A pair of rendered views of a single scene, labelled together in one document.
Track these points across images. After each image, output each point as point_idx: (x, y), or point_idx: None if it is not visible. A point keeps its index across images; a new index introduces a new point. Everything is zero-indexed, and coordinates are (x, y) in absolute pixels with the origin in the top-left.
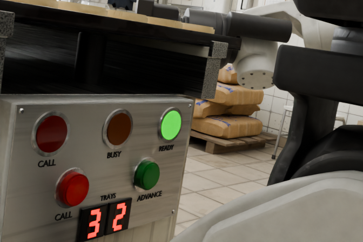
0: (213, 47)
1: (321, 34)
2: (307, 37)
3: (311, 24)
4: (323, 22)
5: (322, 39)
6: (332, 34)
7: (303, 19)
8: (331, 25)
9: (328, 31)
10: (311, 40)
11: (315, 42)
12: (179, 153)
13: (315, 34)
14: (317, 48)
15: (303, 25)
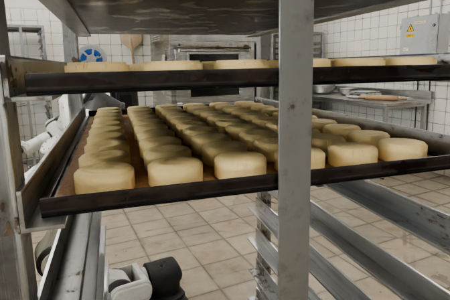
0: (31, 167)
1: (32, 148)
2: (28, 150)
3: (28, 146)
4: (31, 144)
5: (33, 149)
6: (35, 147)
7: (25, 145)
8: (34, 144)
9: (34, 146)
10: (29, 151)
11: (31, 151)
12: None
13: (30, 148)
14: (31, 152)
15: (25, 146)
